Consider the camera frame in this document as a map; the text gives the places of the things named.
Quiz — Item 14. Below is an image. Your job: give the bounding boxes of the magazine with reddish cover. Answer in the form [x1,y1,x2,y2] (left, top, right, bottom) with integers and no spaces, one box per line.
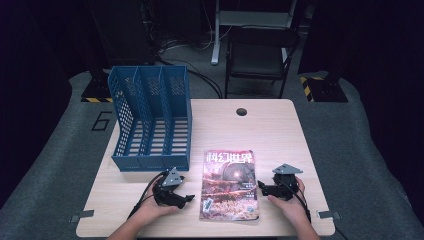
[199,149,260,222]

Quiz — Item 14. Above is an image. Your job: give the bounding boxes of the blue mesh file rack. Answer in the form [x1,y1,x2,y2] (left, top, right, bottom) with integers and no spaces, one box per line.
[107,64,193,173]

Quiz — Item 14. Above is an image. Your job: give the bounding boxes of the black stand base striped edge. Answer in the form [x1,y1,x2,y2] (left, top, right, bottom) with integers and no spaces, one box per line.
[80,66,115,104]
[299,71,350,104]

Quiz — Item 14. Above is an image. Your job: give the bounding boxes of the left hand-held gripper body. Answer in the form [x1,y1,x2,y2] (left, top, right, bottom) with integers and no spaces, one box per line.
[152,167,188,206]

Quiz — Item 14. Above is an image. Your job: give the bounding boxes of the white metal desk frame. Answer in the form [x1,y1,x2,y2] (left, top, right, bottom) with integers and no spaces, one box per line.
[210,0,298,66]

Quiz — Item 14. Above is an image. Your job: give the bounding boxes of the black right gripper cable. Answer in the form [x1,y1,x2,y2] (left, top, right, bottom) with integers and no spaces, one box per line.
[284,181,350,240]

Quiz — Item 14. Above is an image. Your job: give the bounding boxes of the person's left hand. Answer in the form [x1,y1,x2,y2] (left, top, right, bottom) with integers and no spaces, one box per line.
[134,184,180,224]

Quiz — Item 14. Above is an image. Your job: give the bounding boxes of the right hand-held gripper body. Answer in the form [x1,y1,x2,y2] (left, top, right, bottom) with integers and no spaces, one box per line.
[272,163,304,201]

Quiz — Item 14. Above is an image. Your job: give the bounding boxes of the black folding chair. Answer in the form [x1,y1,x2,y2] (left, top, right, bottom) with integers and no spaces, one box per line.
[224,26,301,100]

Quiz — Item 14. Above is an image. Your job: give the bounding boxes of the black cabinet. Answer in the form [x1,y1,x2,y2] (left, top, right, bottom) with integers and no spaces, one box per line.
[85,0,158,68]

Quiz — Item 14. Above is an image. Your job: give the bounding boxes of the person's right hand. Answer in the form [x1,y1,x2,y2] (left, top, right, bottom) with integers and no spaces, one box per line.
[267,176,312,228]

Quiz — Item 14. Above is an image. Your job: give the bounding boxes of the black floor cables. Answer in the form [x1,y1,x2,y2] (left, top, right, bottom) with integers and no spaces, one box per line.
[155,35,224,100]

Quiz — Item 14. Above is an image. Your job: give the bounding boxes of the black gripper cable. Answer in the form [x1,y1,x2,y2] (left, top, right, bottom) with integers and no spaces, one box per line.
[284,181,350,240]
[127,171,168,220]

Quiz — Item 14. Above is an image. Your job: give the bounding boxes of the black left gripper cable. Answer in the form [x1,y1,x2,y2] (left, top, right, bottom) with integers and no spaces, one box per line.
[127,171,168,220]

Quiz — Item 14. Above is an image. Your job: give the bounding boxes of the grey metal table bracket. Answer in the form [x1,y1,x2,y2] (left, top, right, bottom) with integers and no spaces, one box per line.
[69,209,96,224]
[316,210,342,220]

